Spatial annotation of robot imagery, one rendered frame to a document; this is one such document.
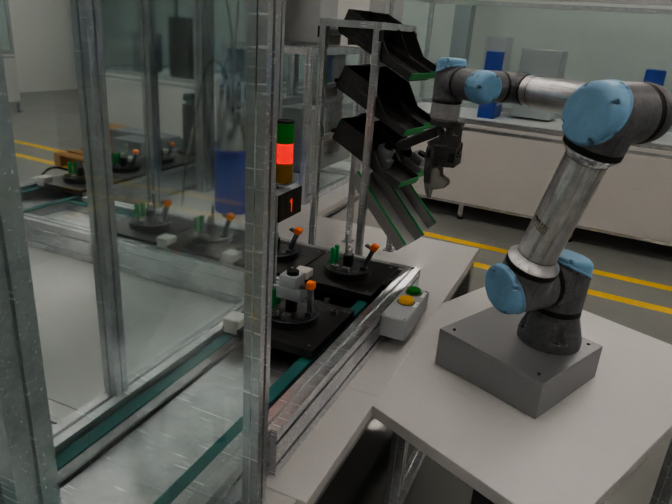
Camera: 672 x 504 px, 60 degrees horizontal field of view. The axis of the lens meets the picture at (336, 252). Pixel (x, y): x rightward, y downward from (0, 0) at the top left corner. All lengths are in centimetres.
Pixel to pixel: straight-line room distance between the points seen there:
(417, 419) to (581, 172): 61
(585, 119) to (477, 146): 441
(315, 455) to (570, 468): 50
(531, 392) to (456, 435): 20
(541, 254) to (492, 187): 430
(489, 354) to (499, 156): 420
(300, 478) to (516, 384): 54
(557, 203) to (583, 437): 51
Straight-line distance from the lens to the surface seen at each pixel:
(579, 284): 144
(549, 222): 126
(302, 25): 284
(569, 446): 137
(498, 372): 142
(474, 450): 128
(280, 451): 114
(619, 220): 549
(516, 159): 549
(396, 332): 151
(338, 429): 127
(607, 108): 115
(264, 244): 78
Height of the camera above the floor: 164
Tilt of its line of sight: 21 degrees down
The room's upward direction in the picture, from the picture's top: 4 degrees clockwise
